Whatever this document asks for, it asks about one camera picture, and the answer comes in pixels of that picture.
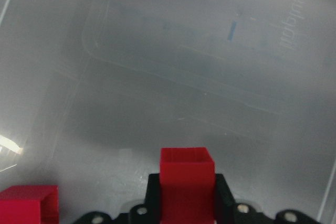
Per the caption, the clear plastic storage box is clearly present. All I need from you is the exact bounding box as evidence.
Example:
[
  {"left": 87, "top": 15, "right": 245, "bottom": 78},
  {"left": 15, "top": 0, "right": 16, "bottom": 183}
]
[{"left": 1, "top": 0, "right": 335, "bottom": 223}]

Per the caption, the red block in box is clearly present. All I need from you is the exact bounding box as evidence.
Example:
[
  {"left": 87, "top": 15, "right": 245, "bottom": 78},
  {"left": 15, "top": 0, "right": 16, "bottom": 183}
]
[{"left": 1, "top": 185, "right": 59, "bottom": 223}]

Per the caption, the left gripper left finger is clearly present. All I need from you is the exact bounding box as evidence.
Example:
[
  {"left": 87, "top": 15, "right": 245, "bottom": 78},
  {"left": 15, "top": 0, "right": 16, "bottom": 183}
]
[{"left": 144, "top": 173, "right": 161, "bottom": 221}]

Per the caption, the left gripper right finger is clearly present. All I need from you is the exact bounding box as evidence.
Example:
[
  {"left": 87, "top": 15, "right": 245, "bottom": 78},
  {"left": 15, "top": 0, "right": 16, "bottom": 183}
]
[{"left": 214, "top": 174, "right": 235, "bottom": 221}]

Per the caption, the red block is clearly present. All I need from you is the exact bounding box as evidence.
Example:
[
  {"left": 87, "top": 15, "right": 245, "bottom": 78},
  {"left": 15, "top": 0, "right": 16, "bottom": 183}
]
[
  {"left": 1, "top": 185, "right": 59, "bottom": 223},
  {"left": 160, "top": 147, "right": 215, "bottom": 223}
]

